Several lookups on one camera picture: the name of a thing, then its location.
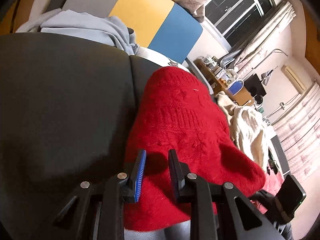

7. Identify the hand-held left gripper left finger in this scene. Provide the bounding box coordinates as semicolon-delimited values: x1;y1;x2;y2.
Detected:
51;149;147;240

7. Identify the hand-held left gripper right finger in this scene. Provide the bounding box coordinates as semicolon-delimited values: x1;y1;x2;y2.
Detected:
168;149;284;240

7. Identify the red knit sweater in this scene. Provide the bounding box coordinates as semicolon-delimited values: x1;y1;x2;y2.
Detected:
122;66;267;232

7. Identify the pink bed blanket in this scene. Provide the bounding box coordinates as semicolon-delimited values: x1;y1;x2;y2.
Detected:
262;170;285;198

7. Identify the grey bed headboard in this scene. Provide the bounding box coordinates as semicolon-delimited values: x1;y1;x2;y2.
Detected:
269;135;292;175

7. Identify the grey blue fabric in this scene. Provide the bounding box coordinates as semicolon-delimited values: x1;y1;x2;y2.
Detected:
124;220;192;240

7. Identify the pink patterned curtain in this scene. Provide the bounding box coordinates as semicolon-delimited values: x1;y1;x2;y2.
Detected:
272;80;320;180

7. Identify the cream blanket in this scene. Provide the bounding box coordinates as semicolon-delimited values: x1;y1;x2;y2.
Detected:
215;91;269;170

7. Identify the wooden desk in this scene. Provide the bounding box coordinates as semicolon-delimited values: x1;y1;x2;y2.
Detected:
194;59;240;95

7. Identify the wooden side cabinet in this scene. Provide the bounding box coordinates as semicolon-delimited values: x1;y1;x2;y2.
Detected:
235;87;254;105

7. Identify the blue folding chair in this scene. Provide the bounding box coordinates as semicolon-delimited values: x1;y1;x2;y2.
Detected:
229;79;244;95

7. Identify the black monitor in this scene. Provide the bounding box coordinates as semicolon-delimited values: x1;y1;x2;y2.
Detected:
244;74;267;98

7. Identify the beige air conditioner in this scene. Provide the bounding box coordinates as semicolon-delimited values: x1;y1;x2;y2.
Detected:
281;65;307;93

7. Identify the white seat cushion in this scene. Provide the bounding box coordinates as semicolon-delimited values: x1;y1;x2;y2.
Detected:
136;46;193;74

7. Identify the metal pole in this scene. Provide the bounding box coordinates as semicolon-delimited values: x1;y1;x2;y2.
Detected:
250;49;289;75

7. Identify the light blue cloth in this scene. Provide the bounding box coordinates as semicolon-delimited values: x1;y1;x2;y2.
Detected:
16;8;140;55

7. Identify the beige patterned curtain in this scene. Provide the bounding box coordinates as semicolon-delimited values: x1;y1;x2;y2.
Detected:
234;1;297;73

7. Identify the grey yellow blue armchair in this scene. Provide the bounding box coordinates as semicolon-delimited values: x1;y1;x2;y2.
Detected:
27;0;213;93

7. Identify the beige starfish print curtain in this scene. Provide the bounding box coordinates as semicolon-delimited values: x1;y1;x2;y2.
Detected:
142;0;240;22

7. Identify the window with bars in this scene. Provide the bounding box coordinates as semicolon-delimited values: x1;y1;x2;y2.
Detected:
204;0;277;43

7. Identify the orange wooden panel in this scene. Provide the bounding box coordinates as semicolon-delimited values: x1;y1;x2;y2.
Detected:
0;0;38;33

